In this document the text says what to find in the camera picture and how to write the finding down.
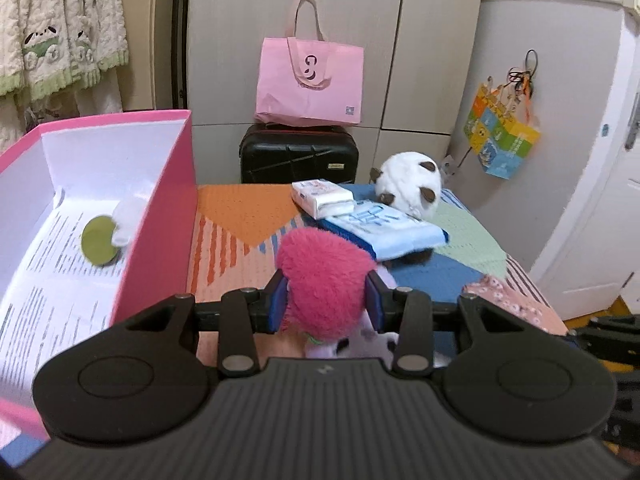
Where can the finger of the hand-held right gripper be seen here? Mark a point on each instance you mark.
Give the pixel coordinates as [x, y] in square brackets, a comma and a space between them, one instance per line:
[605, 335]

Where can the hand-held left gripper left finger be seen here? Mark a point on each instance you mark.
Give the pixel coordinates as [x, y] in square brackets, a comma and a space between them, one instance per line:
[280, 305]

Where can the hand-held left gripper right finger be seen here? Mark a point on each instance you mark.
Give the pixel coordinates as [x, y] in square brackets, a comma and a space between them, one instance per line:
[373, 307]

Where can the pink and lilac plush toy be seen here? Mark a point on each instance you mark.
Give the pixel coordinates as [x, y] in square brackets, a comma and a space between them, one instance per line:
[325, 280]

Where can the blue wet wipes pack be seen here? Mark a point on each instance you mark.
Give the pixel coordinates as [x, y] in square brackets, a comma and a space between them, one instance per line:
[385, 230]

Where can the pink cardboard box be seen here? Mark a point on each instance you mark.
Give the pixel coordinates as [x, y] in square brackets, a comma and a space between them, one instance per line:
[165, 220]

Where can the green round disc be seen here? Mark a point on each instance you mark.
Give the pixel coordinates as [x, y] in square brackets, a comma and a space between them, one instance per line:
[102, 240]

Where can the colourful patchwork blanket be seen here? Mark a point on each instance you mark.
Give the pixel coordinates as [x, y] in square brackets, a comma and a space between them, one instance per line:
[240, 220]

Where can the floral bed sheet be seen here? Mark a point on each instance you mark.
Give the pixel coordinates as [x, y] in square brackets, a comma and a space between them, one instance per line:
[510, 300]

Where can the white tissue pack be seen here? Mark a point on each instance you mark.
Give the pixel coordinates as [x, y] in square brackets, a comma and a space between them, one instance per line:
[320, 197]

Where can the white and brown plush toy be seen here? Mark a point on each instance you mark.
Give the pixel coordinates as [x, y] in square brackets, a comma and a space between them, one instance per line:
[407, 180]

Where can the black suitcase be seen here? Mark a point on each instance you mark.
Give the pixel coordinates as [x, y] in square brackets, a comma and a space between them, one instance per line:
[295, 155]

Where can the white door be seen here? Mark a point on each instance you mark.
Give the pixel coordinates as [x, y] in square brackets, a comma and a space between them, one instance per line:
[590, 185]

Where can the colourful paper bag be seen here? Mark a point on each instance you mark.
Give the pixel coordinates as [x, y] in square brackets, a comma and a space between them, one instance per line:
[500, 140]

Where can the pink tote bag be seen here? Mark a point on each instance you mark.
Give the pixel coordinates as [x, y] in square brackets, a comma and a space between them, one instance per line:
[310, 90]

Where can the beige wardrobe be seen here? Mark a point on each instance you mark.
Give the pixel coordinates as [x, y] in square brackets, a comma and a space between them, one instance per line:
[225, 35]

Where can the cream fleece pajamas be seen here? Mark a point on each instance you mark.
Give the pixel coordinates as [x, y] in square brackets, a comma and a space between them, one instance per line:
[50, 20]

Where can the wall socket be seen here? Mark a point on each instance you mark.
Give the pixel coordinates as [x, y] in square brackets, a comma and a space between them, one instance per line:
[449, 165]

